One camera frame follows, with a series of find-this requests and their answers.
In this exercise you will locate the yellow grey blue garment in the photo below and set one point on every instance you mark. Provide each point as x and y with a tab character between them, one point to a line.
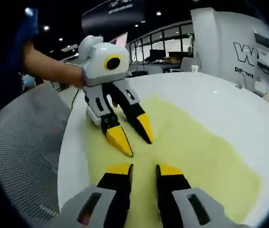
196	161

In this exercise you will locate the grey mesh chair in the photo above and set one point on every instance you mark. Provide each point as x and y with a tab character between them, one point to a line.
25	154

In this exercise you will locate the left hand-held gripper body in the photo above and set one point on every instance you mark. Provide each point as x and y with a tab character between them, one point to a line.
94	66

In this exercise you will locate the white storage bin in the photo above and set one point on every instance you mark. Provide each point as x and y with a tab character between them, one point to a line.
264	60

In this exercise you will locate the dark hanging screen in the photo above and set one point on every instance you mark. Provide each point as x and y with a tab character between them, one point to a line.
113	13

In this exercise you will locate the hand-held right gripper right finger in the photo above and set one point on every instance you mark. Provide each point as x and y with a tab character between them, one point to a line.
170	190

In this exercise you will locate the brown cardboard box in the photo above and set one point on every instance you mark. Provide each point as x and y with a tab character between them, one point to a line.
176	57

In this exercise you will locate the black monitor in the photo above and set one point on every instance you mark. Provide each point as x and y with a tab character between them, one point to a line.
157	55

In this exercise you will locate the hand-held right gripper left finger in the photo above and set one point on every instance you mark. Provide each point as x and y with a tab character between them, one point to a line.
115	190

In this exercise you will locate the white cup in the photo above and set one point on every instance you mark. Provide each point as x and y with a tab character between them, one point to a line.
195	68

